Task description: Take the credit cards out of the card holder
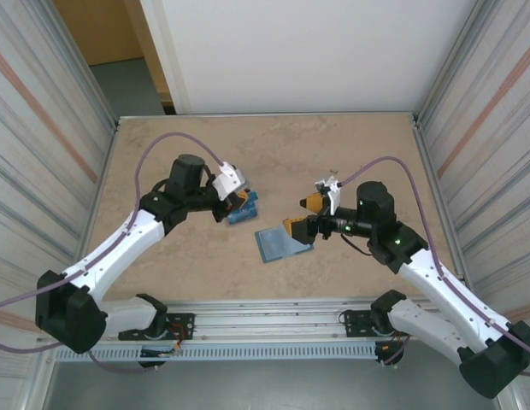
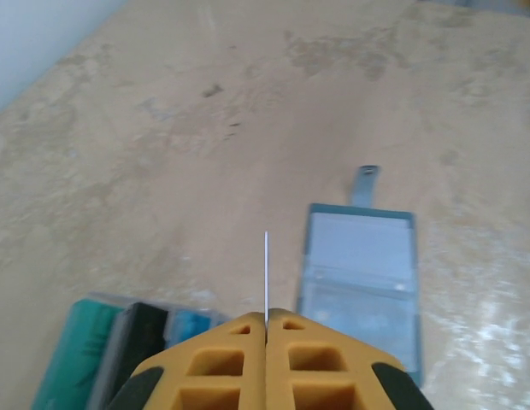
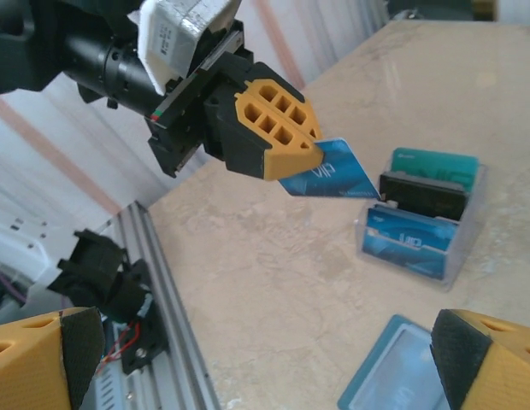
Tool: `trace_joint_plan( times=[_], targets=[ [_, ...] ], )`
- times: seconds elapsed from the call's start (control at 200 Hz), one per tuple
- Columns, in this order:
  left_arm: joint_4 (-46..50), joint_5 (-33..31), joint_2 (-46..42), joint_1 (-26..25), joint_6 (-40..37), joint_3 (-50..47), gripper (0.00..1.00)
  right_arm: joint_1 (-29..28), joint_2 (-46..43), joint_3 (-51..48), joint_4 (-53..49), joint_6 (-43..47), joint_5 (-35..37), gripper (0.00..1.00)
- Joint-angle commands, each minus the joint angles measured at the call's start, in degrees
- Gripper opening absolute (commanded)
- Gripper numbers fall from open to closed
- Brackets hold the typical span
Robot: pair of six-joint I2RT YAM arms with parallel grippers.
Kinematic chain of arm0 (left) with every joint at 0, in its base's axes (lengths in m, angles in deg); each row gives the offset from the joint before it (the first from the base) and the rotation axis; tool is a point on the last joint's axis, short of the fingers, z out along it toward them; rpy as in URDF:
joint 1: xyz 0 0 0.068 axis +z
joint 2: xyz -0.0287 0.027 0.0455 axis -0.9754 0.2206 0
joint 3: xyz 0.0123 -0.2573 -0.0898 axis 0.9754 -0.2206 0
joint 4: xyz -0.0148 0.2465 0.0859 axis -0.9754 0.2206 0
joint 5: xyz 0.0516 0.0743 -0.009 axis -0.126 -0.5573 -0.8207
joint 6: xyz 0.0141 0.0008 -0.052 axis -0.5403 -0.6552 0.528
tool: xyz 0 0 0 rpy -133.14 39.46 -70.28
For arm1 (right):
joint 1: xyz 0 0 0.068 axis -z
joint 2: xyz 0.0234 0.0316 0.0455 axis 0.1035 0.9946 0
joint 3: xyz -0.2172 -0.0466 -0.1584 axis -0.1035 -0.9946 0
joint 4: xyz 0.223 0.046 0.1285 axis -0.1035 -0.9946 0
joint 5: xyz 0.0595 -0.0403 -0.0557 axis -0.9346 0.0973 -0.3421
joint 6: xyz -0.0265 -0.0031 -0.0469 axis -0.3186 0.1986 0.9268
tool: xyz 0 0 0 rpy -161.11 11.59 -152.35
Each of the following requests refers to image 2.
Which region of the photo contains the black VIP card 88888804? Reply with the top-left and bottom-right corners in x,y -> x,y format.
262,230 -> 271,322

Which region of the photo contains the blue and teal small box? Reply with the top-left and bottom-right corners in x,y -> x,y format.
32,298 -> 121,410

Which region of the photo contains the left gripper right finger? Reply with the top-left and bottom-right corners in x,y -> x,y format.
266,309 -> 433,410

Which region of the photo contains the teal card holder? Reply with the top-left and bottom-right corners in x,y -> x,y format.
295,164 -> 427,389

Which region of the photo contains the clear plastic card box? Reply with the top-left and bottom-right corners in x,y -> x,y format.
32,291 -> 232,410

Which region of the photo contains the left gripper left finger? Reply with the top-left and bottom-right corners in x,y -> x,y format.
106,310 -> 268,410

